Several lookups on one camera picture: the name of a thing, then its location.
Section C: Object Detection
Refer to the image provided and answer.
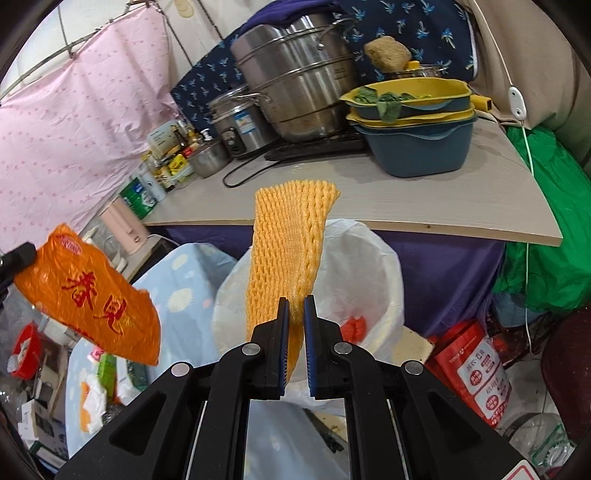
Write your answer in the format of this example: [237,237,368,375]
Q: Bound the beige cloth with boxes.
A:
[462,0,591,134]

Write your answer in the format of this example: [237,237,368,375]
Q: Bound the clear plastic bottle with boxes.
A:
[501,413,578,472]

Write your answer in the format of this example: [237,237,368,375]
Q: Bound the dark red stool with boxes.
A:
[540,307,591,444]

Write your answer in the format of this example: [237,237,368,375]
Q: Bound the green plastic bag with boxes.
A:
[492,124,591,315]

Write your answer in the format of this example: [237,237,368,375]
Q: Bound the white crumpled plastic bag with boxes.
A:
[79,374,110,433]

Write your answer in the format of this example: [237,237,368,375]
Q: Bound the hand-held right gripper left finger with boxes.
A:
[54,296,291,480]

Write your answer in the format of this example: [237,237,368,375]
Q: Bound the yellow foam fruit net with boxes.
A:
[244,181,342,386]

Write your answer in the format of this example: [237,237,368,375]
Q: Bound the green vegetable leaves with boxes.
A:
[358,88,437,123]

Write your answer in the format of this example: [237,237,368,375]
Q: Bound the white printed cardboard box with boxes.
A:
[18,397,70,462]

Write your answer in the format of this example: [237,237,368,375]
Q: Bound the black induction cooktop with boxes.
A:
[265,131,370,162]

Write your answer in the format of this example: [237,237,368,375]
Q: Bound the red plastic wrapper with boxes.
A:
[342,314,370,342]

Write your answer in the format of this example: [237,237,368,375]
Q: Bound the small yellow blue drain basin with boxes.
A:
[341,78,490,121]

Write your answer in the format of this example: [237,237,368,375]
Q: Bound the green snack packet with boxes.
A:
[97,353,118,398]

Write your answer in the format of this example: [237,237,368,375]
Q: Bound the pink dotted curtain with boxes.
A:
[0,7,181,252]

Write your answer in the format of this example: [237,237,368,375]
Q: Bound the purple table skirt cloth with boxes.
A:
[152,224,506,337]

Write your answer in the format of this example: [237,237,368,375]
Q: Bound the white cable with switch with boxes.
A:
[475,0,541,356]

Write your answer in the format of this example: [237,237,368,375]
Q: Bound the red plastic basin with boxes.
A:
[9,323,42,379]

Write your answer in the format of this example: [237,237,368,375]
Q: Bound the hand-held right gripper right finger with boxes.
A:
[302,294,546,480]

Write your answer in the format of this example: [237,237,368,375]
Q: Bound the group of condiment bottles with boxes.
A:
[141,120,215,192]

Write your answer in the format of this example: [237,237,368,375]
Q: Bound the small steel pot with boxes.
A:
[188,138,232,178]

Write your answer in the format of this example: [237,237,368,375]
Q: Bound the white plastic bin bag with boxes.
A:
[213,218,406,370]

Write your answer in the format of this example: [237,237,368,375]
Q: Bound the large yellow blue drain basin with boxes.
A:
[347,111,478,178]

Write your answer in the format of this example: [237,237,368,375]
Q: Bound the red white packaging bag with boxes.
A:
[425,320,513,425]

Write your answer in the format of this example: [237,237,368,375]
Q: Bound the steel rice cooker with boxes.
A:
[208,85,273,160]

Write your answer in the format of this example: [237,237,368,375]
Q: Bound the pink electric kettle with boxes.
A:
[108,205,149,256]

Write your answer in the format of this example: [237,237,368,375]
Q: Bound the orange plastic wrapper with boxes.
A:
[13,224,162,367]

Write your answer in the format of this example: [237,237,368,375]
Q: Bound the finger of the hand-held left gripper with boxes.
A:
[0,242,38,298]

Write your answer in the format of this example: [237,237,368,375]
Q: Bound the black power cable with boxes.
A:
[223,157,278,188]

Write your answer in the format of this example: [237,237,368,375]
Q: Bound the large steel steamer pot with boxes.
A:
[230,13,358,143]

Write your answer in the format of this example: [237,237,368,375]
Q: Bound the navy floral cloth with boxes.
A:
[171,0,478,139]

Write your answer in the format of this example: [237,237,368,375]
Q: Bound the brown loofah sponge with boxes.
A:
[364,38,413,73]

